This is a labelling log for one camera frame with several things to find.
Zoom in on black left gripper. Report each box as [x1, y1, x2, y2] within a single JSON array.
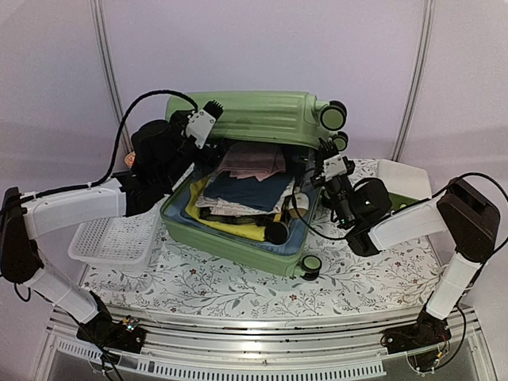
[[160, 111, 229, 190]]

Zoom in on pink towel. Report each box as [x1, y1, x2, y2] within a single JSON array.
[[216, 142, 286, 182]]

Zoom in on dark blue garment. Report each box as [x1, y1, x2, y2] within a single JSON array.
[[202, 172, 294, 212]]

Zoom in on green hard-shell suitcase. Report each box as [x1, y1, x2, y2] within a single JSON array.
[[160, 91, 348, 281]]

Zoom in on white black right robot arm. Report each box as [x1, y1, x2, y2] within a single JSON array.
[[325, 175, 501, 353]]

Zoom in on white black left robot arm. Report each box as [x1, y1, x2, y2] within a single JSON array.
[[1, 102, 223, 344]]

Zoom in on red patterned ceramic bowl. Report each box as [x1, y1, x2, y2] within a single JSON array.
[[124, 152, 136, 168]]

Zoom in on cream patterned folded garment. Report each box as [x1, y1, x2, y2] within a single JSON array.
[[195, 198, 283, 217]]

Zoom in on black mesh garment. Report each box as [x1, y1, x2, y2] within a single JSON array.
[[198, 208, 278, 227]]

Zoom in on white green purple drawer box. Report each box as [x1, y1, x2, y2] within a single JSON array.
[[376, 160, 432, 210]]

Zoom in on black round object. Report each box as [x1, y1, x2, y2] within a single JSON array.
[[264, 221, 290, 245]]

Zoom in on yellow folded garment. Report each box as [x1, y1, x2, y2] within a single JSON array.
[[185, 177, 265, 242]]

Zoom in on white perforated plastic basket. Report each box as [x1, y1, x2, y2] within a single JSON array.
[[67, 210, 160, 274]]

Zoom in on floral patterned table cloth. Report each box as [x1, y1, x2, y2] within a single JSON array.
[[79, 156, 441, 318]]

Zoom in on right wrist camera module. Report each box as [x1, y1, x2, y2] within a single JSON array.
[[311, 133, 355, 193]]

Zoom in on right aluminium wall post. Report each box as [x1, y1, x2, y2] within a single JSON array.
[[391, 0, 436, 162]]

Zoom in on aluminium wall post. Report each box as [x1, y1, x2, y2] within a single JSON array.
[[391, 0, 436, 162], [90, 0, 133, 148]]

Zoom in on left aluminium wall post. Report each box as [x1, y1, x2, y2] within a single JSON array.
[[90, 0, 133, 148]]

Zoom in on aluminium front rail frame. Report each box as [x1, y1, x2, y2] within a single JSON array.
[[35, 306, 497, 380]]

